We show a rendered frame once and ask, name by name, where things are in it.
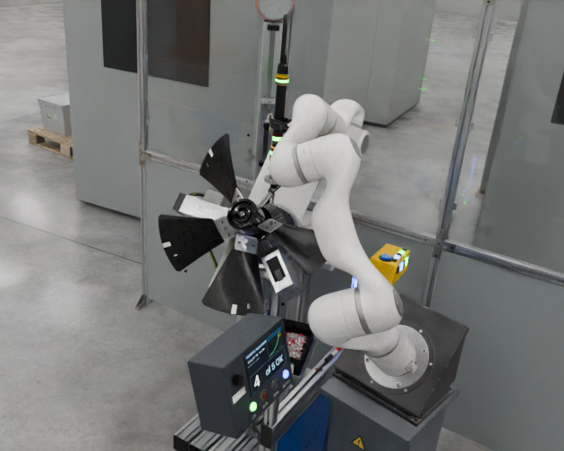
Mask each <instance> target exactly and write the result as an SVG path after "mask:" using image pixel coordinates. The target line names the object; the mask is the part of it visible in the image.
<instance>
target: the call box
mask: <svg viewBox="0 0 564 451"><path fill-rule="evenodd" d="M401 250H402V248H399V247H397V246H394V245H391V244H388V243H386V244H385V245H384V246H383V247H382V248H381V249H380V250H379V251H377V252H376V253H375V254H374V255H373V256H372V257H371V259H370V261H371V263H372V264H373V266H374V267H376V269H378V270H379V271H380V273H381V274H382V275H383V276H384V277H385V278H386V279H387V280H388V281H389V282H390V283H391V284H392V285H394V283H395V282H396V281H397V280H398V279H399V278H400V277H401V276H402V275H403V274H404V273H405V272H406V269H407V264H408V263H407V264H406V265H405V266H404V268H403V269H402V270H401V271H399V273H398V274H396V272H397V267H398V266H399V265H400V263H401V262H403V260H404V259H405V258H406V257H407V256H408V255H409V254H410V251H409V250H407V251H406V252H405V253H404V254H402V256H401V257H400V258H399V259H396V258H394V256H395V255H397V253H398V252H399V251H401ZM384 253H386V254H389V255H391V257H392V258H391V260H393V259H396V260H397V262H393V261H391V260H383V259H381V258H380V256H381V254H384Z"/></svg>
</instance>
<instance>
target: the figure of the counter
mask: <svg viewBox="0 0 564 451"><path fill-rule="evenodd" d="M249 379H250V383H251V389H252V395H254V394H255V393H256V392H257V391H258V390H259V389H261V388H262V387H263V386H264V383H263V377H262V373H261V368H259V369H258V370H257V371H255V372H254V373H253V374H252V375H251V376H250V377H249Z"/></svg>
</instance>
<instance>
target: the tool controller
mask: <svg viewBox="0 0 564 451"><path fill-rule="evenodd" d="M187 364H188V369H189V372H190V377H191V381H192V389H193V393H194V397H195V402H196V405H197V410H198V414H199V418H200V423H201V428H202V429H203V430H206V431H210V432H213V433H217V434H219V435H223V436H227V437H230V438H239V437H240V436H241V435H242V434H243V433H244V432H245V431H246V430H247V429H248V428H249V427H250V426H251V425H252V424H253V423H254V422H255V421H256V420H257V419H258V418H259V417H260V416H261V415H262V413H263V412H264V411H265V410H266V409H267V408H268V407H269V406H270V405H271V404H272V403H273V402H274V401H275V400H276V399H277V398H278V397H279V396H280V395H281V394H282V393H283V392H284V391H285V390H286V389H287V388H288V387H289V385H290V384H291V383H292V382H293V375H292V370H291V363H290V358H289V352H288V347H287V341H286V331H285V325H284V320H283V318H280V317H274V316H268V315H261V314H254V313H248V314H247V315H246V316H244V317H243V318H242V319H240V320H239V321H238V322H236V323H235V324H234V325H233V326H232V327H231V328H229V329H228V330H227V331H225V332H224V333H223V334H221V335H220V336H219V337H217V338H216V339H215V340H213V341H212V342H211V343H210V344H208V345H207V346H205V347H204V348H203V349H202V350H200V351H199V352H198V353H196V354H195V355H194V356H193V357H192V358H191V359H189V360H188V362H187ZM259 368H261V373H262V377H263V383H264V386H263V387H262V388H261V389H259V390H258V391H257V392H256V393H255V394H254V395H252V389H251V383H250V379H249V377H250V376H251V375H252V374H253V373H254V372H255V371H257V370H258V369H259ZM283 369H287V370H288V377H287V378H286V379H282V371H283ZM273 379H277V380H278V387H277V389H272V388H271V383H272V381H273ZM263 389H266V390H267V392H268V397H267V398H266V400H264V401H262V400H261V391H262V390H263ZM251 401H255V402H256V409H255V411H254V412H250V411H249V404H250V402H251Z"/></svg>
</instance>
